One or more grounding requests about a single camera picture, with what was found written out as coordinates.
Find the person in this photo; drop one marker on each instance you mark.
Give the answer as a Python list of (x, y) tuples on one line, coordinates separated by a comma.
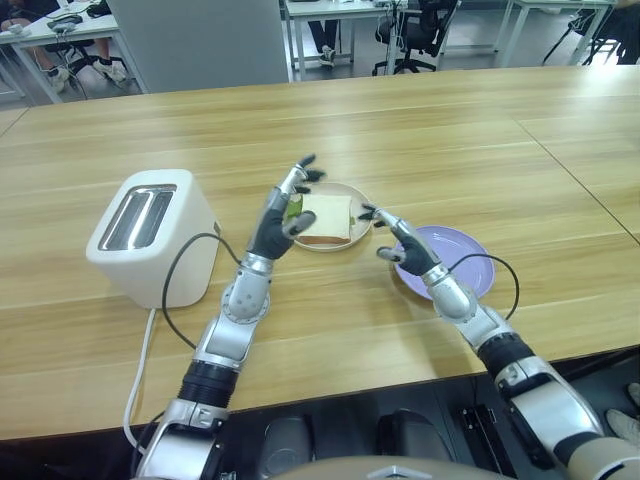
[(625, 425), (102, 55), (326, 54)]

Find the purple plate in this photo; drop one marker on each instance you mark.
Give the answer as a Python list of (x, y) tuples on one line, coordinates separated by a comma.
[(465, 260)]

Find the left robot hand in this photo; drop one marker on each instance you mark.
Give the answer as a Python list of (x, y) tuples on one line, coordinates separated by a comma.
[(270, 235)]

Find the green lettuce leaf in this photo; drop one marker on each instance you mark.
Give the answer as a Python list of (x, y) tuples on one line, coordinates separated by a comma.
[(295, 208)]

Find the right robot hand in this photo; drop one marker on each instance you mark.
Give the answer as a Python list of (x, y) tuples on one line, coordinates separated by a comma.
[(415, 250)]

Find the cream toaster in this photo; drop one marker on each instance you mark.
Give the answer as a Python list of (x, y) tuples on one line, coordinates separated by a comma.
[(170, 260)]

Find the bread slice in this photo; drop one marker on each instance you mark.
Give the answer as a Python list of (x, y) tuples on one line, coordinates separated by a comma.
[(327, 220)]

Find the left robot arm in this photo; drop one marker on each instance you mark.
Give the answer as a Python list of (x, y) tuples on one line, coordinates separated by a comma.
[(235, 320)]

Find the white plate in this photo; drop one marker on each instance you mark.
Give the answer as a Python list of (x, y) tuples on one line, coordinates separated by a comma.
[(362, 231)]

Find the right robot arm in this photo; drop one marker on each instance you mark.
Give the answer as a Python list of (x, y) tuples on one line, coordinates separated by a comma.
[(530, 380)]

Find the black office chair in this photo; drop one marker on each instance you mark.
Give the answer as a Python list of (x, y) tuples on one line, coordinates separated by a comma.
[(600, 30), (420, 35)]

